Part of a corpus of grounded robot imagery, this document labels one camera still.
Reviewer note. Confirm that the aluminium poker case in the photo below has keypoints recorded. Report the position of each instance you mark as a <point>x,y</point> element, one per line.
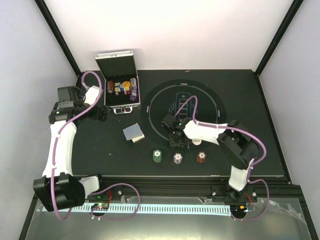
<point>118,67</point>

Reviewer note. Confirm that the right controller board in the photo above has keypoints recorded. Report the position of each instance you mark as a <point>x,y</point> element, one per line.
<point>242,209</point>

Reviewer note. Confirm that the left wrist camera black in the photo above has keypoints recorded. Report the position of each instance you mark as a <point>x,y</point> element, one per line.
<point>67,97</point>

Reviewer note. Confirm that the controller board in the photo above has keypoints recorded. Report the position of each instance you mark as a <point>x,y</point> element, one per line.
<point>242,209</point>
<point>100,206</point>

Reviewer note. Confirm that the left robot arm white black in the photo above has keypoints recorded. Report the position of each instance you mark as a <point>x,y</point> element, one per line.
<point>58,189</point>

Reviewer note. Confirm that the brown poker chip stack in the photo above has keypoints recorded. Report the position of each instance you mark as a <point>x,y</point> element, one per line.
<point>201,157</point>

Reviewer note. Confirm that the white dealer button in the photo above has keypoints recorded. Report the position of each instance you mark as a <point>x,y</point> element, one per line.
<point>196,141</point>

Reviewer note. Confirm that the black frame post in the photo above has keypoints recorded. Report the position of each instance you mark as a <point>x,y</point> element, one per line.
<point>284,25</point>
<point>49,19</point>

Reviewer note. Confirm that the green poker chip stack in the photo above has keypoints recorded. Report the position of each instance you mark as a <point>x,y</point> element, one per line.
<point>157,156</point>

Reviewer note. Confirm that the yellow big blind button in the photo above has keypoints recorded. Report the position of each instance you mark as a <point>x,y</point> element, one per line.
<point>126,85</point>

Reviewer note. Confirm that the round black poker mat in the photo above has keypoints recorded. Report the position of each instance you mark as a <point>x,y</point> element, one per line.
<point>179,98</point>

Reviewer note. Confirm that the blue patterned card deck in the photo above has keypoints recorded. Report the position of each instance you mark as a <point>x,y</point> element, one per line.
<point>132,131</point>

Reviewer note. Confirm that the black aluminium mounting rail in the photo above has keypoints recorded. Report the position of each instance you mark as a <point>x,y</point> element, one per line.
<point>183,186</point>

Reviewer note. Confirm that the white slotted cable duct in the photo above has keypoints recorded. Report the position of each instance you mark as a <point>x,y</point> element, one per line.
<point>169,209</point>

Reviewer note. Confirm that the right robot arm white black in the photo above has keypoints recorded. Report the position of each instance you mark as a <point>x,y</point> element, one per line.
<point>240,149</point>

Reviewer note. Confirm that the purple chip row in case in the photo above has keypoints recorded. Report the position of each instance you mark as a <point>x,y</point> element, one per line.
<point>133,90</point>

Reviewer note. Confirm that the white playing card box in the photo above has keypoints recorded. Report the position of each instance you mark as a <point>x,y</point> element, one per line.
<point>138,138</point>

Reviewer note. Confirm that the brown chip row in case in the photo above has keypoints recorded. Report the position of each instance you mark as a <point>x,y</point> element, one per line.
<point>110,86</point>

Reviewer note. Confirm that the blue yellow card box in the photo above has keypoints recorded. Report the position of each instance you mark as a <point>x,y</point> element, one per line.
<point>118,87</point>

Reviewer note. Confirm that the blue white poker chip stack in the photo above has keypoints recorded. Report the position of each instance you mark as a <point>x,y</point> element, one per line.
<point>177,158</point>

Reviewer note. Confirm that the left controller board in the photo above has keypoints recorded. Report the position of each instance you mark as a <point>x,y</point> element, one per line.
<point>100,206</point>

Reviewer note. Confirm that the black frame post left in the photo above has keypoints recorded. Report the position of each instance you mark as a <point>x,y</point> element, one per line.
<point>49,19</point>

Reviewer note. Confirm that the black frame post right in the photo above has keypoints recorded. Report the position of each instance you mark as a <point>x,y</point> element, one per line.
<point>284,25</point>

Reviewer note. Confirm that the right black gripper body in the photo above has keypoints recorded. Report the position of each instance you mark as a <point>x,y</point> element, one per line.
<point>177,143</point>

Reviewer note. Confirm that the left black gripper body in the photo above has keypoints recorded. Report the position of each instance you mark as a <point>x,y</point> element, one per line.
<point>95,115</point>

